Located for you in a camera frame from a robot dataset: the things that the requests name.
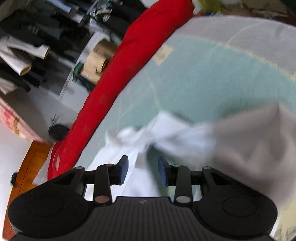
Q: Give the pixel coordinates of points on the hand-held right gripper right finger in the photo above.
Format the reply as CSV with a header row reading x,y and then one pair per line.
x,y
163,172

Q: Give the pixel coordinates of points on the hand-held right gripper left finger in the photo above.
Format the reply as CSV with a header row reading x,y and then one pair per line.
x,y
123,170

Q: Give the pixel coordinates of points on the white printed t-shirt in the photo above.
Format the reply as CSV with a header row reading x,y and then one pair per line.
x,y
185,136

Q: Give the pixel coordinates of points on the dark hanging clothes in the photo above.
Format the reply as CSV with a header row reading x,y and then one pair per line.
x,y
64,20

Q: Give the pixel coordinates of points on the black backpack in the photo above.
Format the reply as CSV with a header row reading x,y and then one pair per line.
x,y
59,132

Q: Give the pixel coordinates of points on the red quilt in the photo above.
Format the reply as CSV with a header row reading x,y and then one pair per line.
x,y
111,92

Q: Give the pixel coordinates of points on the checked pillow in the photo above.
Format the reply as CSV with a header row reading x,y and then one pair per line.
x,y
42,173

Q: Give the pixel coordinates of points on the wooden headboard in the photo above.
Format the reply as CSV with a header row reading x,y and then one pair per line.
x,y
27,166

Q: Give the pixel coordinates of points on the beige shirt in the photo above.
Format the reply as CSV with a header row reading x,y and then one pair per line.
x,y
93,67

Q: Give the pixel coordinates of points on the green trimmed dark garment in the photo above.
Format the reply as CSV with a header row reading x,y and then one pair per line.
x,y
77,71

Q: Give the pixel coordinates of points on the small black object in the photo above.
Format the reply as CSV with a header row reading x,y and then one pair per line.
x,y
14,179

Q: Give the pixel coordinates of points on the pink floral curtain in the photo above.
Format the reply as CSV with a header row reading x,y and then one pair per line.
x,y
16,120

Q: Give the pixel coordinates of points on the cream jacket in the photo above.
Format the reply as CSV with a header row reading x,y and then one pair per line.
x,y
20,58

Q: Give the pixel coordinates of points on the yellow-green bag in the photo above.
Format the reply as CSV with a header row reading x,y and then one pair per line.
x,y
208,4

